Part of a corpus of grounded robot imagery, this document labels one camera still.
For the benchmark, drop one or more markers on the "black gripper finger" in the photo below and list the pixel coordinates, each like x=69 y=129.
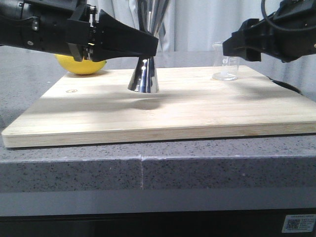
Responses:
x=113 y=39
x=249 y=41

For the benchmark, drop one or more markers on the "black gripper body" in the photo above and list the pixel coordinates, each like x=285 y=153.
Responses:
x=294 y=28
x=52 y=26

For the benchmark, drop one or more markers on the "clear glass beaker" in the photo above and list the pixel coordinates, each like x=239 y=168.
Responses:
x=228 y=65

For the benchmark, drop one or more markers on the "steel double jigger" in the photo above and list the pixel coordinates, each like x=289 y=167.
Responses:
x=150 y=15

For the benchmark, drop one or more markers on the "yellow lemon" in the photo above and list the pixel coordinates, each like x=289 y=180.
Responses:
x=85 y=67

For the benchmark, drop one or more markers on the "grey curtain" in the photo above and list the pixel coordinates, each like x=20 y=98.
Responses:
x=194 y=25

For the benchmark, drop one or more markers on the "wooden cutting board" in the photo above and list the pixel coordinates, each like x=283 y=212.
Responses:
x=190 y=104

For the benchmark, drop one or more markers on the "white QR code sticker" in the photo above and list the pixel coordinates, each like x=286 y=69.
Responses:
x=302 y=223

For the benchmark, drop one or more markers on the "black cutting board handle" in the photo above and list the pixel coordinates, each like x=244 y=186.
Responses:
x=288 y=87

